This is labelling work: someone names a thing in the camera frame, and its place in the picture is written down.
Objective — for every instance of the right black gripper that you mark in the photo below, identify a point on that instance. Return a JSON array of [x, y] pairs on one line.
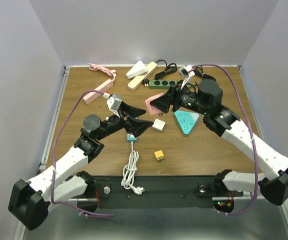
[[163, 103]]

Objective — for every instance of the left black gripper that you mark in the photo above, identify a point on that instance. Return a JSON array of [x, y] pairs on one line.
[[137, 126]]

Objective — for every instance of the pink cube socket adapter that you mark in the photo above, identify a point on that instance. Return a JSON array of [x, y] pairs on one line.
[[153, 110]]

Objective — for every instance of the teal triangular power strip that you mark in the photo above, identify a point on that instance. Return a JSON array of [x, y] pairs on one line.
[[186, 120]]

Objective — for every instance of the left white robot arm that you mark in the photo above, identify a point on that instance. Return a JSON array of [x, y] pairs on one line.
[[31, 201]]

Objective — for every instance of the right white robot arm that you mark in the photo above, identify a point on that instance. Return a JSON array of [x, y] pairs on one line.
[[272, 183]]

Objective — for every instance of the yellow cube plug adapter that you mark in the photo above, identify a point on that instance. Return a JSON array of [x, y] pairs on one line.
[[159, 156]]

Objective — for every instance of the green power strip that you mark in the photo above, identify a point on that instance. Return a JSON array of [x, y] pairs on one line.
[[162, 84]]

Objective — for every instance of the teal rectangular power strip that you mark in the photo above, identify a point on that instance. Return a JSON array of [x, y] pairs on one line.
[[131, 138]]

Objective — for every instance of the white cube adapter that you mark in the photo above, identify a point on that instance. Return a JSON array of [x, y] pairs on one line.
[[158, 125]]

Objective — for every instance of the beige power strip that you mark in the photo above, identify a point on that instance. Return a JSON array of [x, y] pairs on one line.
[[137, 81]]

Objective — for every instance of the white triangular power strip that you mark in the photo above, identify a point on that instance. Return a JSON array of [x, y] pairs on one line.
[[138, 69]]

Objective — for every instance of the pink power strip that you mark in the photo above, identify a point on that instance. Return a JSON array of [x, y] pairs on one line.
[[105, 86]]

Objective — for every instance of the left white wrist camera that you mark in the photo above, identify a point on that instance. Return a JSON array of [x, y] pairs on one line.
[[113, 102]]

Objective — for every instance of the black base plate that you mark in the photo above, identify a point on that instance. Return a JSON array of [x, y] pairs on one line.
[[160, 192]]

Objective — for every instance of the left aluminium rail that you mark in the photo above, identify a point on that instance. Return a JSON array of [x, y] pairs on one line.
[[47, 145]]

